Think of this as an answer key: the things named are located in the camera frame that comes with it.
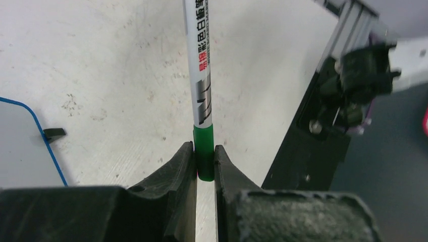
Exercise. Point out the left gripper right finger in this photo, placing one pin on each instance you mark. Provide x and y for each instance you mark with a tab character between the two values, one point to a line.
246	212

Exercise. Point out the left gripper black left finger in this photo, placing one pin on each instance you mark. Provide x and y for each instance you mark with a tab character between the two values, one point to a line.
159	208

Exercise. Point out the blue framed whiteboard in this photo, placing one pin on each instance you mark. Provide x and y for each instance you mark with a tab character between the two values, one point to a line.
27	159

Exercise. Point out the green capped marker pen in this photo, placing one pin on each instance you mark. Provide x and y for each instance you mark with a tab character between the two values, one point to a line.
198	50

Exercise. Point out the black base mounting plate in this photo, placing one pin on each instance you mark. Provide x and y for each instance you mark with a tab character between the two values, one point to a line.
306	161

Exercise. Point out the aluminium frame rail right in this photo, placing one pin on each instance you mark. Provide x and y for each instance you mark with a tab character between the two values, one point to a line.
357	22

